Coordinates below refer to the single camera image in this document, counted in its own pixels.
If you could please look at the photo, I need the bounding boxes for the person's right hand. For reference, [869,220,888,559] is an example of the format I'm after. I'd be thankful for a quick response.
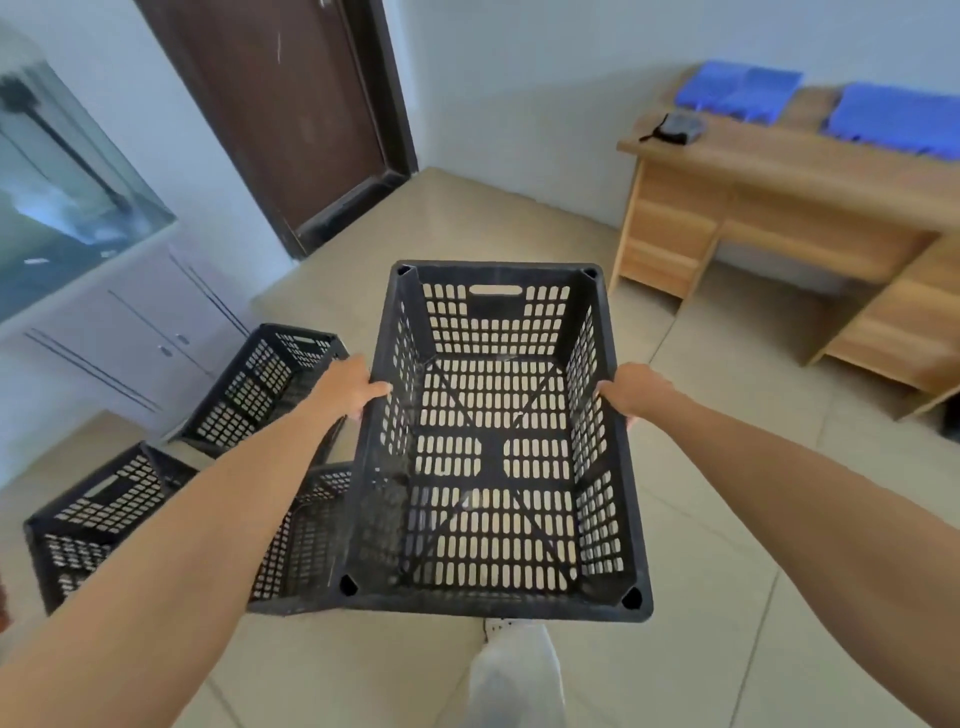
[596,363,677,432]

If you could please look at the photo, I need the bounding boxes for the black perforated plastic crate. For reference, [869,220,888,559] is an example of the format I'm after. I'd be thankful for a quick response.
[171,324,351,470]
[24,442,361,618]
[339,260,654,624]

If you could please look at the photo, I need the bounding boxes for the blue folded cloth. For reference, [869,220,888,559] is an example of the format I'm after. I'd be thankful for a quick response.
[822,82,960,162]
[674,60,804,125]

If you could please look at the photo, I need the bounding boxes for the glass fish tank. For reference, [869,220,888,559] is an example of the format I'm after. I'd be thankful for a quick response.
[0,18,179,325]

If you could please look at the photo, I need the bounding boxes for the grey pouch with black strap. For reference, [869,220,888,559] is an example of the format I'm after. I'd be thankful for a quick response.
[639,113,708,146]

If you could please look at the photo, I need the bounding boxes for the white cabinet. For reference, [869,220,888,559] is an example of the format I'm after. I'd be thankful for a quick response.
[0,223,252,481]

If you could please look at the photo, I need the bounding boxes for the person's right forearm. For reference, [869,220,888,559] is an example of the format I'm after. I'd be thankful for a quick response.
[637,390,960,728]

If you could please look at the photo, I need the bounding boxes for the wooden desk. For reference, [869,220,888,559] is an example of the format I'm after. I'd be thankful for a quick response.
[609,73,960,421]

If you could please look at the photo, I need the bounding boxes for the person's left hand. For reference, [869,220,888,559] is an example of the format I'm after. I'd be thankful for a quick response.
[308,354,393,422]

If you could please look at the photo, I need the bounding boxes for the person's left forearm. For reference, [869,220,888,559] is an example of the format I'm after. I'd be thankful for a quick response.
[0,396,354,728]

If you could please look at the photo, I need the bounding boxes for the person's white trouser leg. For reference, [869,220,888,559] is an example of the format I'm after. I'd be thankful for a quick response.
[468,624,567,728]

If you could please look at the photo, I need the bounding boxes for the dark brown wooden door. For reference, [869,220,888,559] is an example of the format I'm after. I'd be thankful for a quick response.
[135,0,419,260]

